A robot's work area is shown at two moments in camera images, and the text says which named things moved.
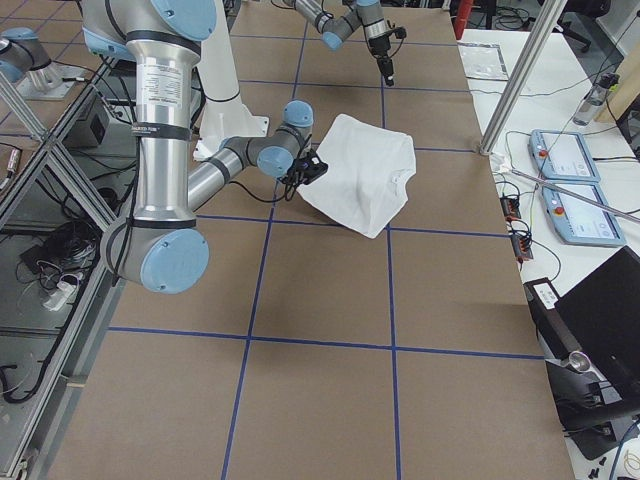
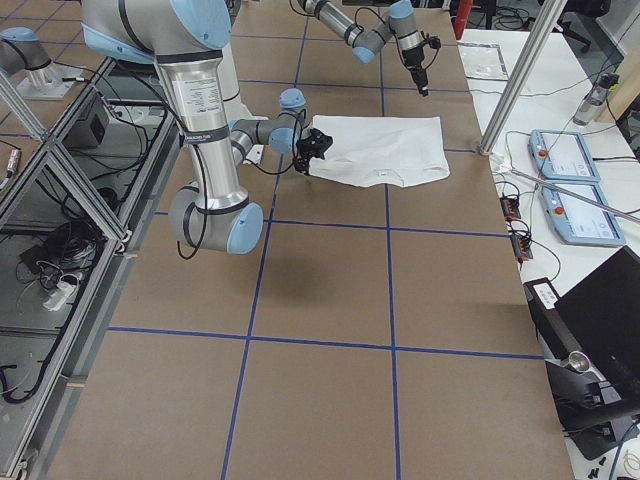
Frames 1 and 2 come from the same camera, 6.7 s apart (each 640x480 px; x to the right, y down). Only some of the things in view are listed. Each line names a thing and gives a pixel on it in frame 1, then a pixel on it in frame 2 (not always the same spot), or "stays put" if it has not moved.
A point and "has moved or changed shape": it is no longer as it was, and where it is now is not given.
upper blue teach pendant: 562,156 stays put
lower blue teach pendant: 579,222 stays put
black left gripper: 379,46 to 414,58
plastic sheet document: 482,61 stays put
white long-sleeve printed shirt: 364,186 has moved or changed shape
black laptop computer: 598,316 stays put
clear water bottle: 594,98 stays put
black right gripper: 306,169 to 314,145
